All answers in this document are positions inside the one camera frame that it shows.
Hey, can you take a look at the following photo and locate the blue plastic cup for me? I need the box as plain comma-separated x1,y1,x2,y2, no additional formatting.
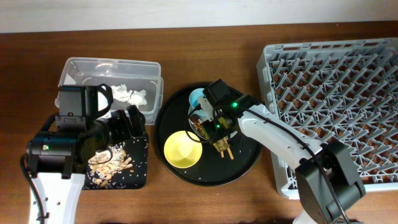
188,88,205,108

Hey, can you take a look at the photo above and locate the grey plate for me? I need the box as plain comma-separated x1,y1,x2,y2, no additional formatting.
188,107,214,141

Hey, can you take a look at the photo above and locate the grey dishwasher rack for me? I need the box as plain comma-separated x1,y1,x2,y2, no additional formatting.
256,38,397,192

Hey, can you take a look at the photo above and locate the white tissue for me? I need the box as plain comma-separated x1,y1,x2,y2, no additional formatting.
111,84,132,102
127,90,147,106

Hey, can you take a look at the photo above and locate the clear plastic bin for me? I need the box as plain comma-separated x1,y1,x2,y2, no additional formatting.
58,57,164,125

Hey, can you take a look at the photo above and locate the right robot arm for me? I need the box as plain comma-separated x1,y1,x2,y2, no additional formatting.
193,80,366,223

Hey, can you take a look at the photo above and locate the brown snack wrapper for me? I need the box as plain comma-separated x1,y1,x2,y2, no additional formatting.
189,114,231,157

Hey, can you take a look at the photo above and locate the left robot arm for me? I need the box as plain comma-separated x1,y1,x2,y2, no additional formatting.
20,83,147,223

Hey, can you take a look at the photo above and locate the black rectangular tray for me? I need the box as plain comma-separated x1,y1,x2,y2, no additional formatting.
83,134,149,190

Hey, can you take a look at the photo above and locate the round black tray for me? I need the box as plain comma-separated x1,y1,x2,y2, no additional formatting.
154,83,262,187

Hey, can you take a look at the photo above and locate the food scraps pile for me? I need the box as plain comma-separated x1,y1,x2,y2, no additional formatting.
88,146,132,189

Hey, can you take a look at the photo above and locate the yellow bowl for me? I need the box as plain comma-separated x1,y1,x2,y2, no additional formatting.
164,131,203,169

